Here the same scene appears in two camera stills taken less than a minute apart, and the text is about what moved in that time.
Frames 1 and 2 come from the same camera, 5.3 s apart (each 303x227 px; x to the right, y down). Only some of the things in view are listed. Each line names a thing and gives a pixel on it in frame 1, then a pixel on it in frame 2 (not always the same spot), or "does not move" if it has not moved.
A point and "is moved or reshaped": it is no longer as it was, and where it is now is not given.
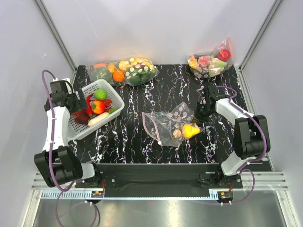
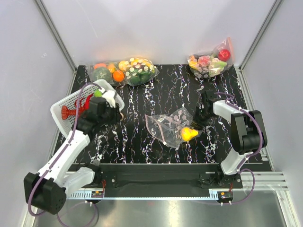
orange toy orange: x=118 y=75 does not move
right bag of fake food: x=214 y=64 does not move
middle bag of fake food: x=137 y=70 does not move
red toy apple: x=224 y=55 does not move
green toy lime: x=100 y=94 does not move
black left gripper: x=81 y=103 -> x=116 y=114
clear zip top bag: x=170 y=127 is moved or reshaped
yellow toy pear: x=189 y=131 is moved or reshaped
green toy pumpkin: x=102 y=73 does not move
